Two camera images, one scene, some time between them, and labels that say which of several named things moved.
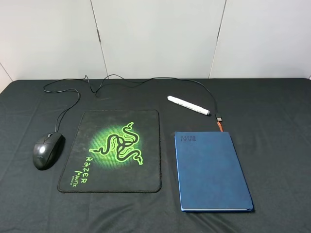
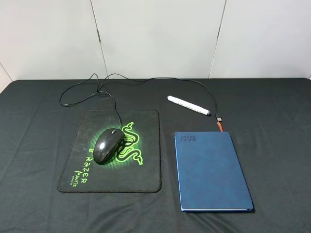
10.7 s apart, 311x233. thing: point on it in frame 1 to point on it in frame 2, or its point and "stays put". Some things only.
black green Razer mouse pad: x=114 y=151 stays put
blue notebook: x=211 y=178 stays put
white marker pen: x=188 y=105 stays put
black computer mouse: x=47 y=149 to x=107 y=144
